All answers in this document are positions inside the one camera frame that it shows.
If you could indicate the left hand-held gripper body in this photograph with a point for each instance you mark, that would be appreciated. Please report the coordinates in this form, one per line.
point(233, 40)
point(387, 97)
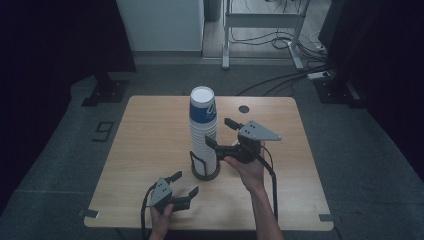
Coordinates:
point(161, 195)

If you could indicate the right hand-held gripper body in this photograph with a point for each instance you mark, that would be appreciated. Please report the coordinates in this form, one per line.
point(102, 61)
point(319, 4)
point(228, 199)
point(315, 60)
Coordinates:
point(256, 131)

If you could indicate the stack of white paper cups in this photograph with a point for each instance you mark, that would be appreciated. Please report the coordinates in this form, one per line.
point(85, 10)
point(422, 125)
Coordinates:
point(202, 133)

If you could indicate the person's left hand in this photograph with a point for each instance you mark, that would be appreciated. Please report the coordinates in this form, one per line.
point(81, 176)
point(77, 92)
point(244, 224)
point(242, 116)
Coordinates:
point(160, 221)

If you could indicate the person's right hand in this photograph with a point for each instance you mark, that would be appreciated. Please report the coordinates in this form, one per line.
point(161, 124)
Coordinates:
point(253, 173)

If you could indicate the grey tape piece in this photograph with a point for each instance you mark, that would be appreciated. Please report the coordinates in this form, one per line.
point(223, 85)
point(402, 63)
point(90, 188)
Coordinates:
point(90, 213)
point(326, 217)

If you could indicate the white power strip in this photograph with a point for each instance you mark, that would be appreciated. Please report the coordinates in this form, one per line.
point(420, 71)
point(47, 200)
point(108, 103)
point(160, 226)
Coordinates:
point(318, 75)

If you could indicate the black stand base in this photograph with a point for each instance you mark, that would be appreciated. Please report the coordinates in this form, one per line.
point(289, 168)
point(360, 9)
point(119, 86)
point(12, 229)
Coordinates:
point(336, 91)
point(106, 91)

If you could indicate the grey bin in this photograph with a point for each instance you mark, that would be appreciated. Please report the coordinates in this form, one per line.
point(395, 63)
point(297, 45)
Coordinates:
point(213, 10)

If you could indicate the white cabinet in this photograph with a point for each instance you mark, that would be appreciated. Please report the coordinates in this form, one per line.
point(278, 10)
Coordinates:
point(160, 23)

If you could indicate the dark curtain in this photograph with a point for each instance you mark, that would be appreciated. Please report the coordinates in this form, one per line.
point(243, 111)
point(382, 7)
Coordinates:
point(383, 66)

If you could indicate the metal desk frame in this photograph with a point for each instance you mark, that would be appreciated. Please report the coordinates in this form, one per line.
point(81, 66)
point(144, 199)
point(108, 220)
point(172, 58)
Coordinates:
point(263, 20)

